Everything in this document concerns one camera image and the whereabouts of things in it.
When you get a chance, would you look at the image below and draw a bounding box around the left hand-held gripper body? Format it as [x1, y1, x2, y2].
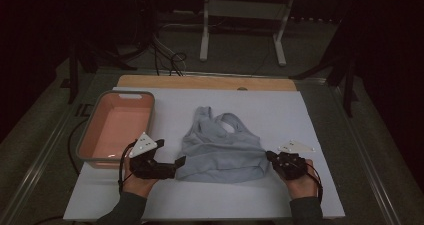
[129, 132, 177, 180]

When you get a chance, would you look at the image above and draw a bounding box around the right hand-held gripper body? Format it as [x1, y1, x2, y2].
[274, 139, 316, 181]

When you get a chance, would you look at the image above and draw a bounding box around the light blue tank top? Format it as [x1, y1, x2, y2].
[175, 105, 270, 184]

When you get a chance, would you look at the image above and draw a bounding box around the pink basin with grey rim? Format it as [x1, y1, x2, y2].
[75, 90, 156, 170]

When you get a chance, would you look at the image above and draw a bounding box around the person's left hand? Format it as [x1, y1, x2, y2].
[121, 156, 159, 199]

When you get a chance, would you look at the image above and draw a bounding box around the person's right hand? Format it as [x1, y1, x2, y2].
[282, 158, 319, 200]

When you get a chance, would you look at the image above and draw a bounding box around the white table cover sheet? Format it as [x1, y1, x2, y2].
[62, 86, 346, 221]

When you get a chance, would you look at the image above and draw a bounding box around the black tripod stand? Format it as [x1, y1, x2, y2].
[59, 34, 138, 105]
[289, 18, 359, 118]

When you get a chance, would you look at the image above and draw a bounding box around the white metal stand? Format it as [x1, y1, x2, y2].
[199, 0, 298, 67]

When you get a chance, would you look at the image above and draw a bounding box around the left hand-held gripper cable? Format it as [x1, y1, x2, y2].
[117, 139, 138, 194]

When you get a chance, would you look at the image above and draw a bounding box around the hand-held gripper cable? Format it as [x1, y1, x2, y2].
[117, 139, 138, 194]
[304, 163, 324, 204]

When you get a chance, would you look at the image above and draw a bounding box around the right hand-held gripper cable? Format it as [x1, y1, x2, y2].
[304, 163, 324, 204]

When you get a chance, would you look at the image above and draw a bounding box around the black floor cable bundle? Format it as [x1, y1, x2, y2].
[151, 24, 188, 77]

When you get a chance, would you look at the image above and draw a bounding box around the black curved floor cable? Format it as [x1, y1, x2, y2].
[67, 118, 90, 177]

